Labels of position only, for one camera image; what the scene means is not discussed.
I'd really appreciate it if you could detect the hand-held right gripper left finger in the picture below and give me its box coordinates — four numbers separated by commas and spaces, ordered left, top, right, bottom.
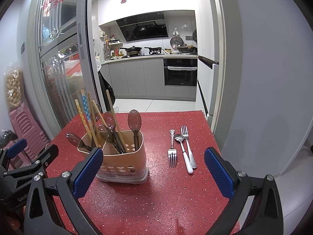
24, 148, 104, 235

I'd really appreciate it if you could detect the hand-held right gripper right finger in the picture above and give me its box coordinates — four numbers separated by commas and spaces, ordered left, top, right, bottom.
204, 147, 286, 235

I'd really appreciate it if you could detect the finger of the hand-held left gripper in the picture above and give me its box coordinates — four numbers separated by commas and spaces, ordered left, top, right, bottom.
0, 138, 28, 177
4, 144, 59, 184

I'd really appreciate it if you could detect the beige plastic cutlery holder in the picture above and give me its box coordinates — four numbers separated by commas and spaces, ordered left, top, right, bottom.
77, 130, 149, 183

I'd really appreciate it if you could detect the wooden chopstick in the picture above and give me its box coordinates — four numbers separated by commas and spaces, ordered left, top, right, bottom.
92, 100, 107, 145
75, 99, 94, 147
88, 92, 103, 148
106, 89, 128, 154

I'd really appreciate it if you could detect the blue patterned chopstick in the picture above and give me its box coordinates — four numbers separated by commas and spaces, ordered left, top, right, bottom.
81, 89, 98, 150

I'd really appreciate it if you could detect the person's left hand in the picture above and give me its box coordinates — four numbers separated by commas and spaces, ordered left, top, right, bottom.
6, 204, 26, 229

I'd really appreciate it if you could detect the black plastic bag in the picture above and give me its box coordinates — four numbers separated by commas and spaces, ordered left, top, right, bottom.
0, 129, 18, 150

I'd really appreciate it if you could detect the stack of pink stools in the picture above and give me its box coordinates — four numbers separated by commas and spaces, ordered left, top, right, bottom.
8, 103, 50, 162

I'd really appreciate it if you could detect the plain steel fork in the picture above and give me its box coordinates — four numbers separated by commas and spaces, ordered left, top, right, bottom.
180, 125, 197, 169

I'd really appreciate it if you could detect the ornate steel fork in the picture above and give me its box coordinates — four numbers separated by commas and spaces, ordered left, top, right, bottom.
167, 129, 177, 169

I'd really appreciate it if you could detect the clear bag of pale nuts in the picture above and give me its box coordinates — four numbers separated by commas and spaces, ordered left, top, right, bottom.
4, 65, 25, 110

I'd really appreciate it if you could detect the black trash bag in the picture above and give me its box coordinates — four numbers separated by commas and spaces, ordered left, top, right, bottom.
98, 71, 115, 108

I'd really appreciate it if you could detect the red plastic basket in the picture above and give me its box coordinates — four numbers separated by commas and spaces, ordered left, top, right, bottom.
66, 59, 82, 76

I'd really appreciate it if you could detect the black built-in oven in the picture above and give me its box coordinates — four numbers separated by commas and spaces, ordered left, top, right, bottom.
163, 58, 198, 87

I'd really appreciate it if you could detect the glass sliding door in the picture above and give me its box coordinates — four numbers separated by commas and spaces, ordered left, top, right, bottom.
27, 0, 101, 137

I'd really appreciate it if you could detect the white towel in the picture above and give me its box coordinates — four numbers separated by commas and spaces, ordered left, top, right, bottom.
167, 65, 197, 71

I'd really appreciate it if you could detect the condiment bottle rack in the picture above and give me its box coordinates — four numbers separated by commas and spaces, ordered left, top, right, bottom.
99, 31, 123, 60

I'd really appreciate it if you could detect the black wok with food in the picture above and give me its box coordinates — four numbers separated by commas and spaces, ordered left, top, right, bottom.
176, 44, 197, 54

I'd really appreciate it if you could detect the black frying pan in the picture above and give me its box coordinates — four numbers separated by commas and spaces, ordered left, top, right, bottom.
120, 46, 143, 55
144, 46, 163, 54

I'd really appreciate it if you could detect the round grey trivet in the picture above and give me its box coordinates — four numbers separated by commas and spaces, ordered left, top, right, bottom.
170, 37, 184, 48

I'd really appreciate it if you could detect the white refrigerator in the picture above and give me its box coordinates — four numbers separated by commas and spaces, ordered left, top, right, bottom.
196, 0, 220, 128

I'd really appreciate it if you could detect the black range hood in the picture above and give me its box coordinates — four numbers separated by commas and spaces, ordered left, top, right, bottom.
116, 11, 169, 42

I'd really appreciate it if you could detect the white-handled steel spoon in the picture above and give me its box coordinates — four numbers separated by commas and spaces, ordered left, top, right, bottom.
174, 134, 194, 175

